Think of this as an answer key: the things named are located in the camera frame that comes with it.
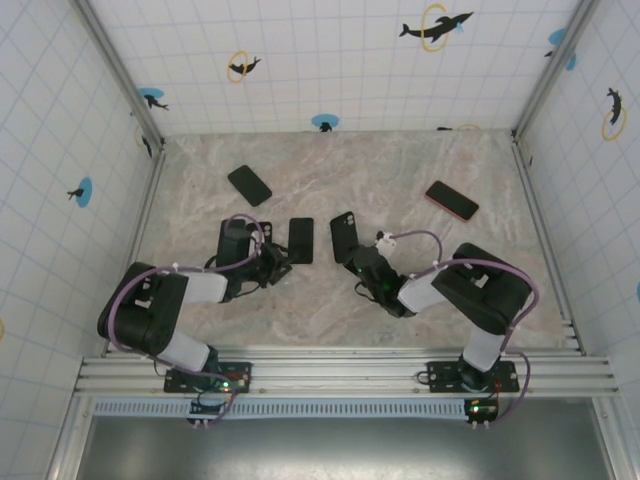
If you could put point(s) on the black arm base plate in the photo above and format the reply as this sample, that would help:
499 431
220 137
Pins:
172 382
450 382

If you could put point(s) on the dark green smartphone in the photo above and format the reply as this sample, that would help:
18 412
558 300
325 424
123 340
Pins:
249 185

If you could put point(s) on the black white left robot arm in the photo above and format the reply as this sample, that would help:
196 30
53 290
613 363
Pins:
205 287

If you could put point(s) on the wide aluminium mounting rail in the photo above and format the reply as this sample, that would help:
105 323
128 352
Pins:
340 375

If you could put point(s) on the aluminium side rail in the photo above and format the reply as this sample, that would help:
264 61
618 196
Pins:
542 225
146 200

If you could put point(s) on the aluminium frame post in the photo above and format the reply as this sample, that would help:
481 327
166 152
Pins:
122 75
557 62

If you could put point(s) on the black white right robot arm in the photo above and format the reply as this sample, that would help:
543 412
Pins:
417 295

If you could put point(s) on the grey metal sheet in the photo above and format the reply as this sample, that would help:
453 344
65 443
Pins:
340 450

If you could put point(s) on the controller board with green light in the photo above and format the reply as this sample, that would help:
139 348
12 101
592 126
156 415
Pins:
210 407
480 410

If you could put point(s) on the red phone case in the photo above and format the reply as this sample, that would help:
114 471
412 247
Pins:
473 214

